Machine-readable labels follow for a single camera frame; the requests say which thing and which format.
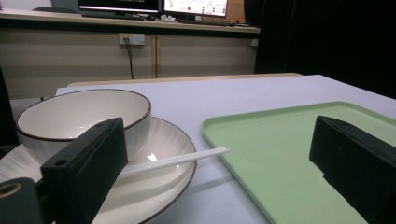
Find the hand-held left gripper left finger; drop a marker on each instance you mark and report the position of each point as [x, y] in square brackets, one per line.
[84, 168]

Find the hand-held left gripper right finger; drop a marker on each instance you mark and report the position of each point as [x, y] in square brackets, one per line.
[358, 165]

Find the white bowl with dark rim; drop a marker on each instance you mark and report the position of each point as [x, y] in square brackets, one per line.
[77, 109]

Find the white plate with dark rim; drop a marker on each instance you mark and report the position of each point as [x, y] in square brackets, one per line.
[163, 140]

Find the green tray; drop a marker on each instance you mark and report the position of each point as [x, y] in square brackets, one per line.
[264, 140]

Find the white chopstick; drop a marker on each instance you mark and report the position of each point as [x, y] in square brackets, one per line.
[186, 158]

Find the black curtain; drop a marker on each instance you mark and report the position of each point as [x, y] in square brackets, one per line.
[6, 118]
[327, 37]

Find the beige wooden desk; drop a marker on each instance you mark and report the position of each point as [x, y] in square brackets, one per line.
[77, 59]

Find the light wooden table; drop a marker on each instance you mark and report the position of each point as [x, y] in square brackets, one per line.
[186, 79]

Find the black keyboard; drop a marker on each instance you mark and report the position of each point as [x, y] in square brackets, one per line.
[202, 22]
[112, 15]

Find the dark screen monitor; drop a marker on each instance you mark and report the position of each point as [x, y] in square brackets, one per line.
[118, 4]

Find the bright screen monitor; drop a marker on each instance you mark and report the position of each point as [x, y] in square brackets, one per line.
[194, 6]

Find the brown cardboard box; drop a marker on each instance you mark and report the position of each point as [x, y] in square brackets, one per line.
[236, 11]

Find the white wall outlet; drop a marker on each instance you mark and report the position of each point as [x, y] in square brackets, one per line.
[134, 38]

